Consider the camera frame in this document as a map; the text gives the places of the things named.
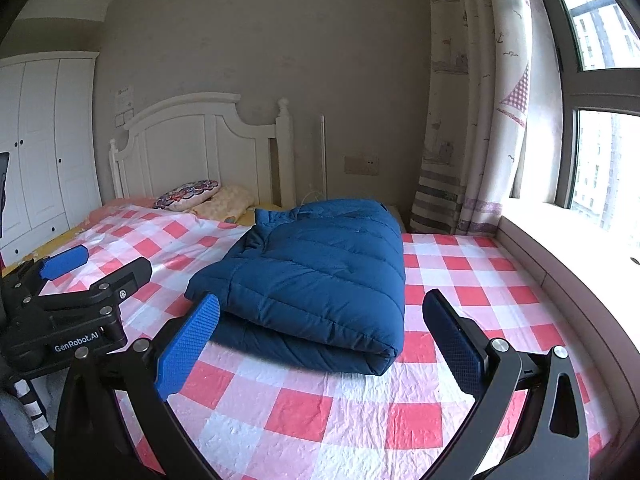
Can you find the white wall notice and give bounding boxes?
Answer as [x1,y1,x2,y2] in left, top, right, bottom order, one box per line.
[114,87,136,128]

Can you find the patterned round pillow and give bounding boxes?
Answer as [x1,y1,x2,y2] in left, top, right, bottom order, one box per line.
[152,179,222,212]

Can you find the white slim pole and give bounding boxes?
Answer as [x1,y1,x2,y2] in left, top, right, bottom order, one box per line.
[319,115,331,201]

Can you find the blue puffer jacket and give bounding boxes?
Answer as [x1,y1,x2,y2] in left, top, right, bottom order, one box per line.
[185,199,407,377]

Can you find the dark framed window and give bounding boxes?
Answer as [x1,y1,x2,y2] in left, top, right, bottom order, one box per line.
[525,0,640,233]

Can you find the black screen device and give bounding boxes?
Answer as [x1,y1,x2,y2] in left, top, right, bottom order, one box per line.
[0,152,11,241]

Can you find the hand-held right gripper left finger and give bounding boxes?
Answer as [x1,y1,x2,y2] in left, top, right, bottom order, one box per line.
[52,292,223,480]

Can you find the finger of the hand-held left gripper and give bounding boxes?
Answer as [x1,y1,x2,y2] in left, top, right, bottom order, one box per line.
[0,244,90,302]
[37,256,153,312]

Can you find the cream pillow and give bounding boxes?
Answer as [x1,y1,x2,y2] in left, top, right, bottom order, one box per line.
[192,185,256,221]

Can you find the printed beige curtain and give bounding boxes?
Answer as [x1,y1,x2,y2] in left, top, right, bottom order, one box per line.
[410,0,561,236]

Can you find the white wardrobe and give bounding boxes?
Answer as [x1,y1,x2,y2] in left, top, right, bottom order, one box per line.
[0,51,103,266]

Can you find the white wooden headboard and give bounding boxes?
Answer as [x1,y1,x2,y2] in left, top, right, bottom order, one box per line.
[109,92,296,208]

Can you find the grey window ledge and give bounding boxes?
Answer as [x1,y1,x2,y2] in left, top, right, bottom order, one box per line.
[495,200,640,480]

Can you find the pink checked bed sheet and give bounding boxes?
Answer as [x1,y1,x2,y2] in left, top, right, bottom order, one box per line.
[30,202,608,480]

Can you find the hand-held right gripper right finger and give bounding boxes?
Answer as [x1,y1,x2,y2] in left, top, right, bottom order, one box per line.
[422,289,593,480]

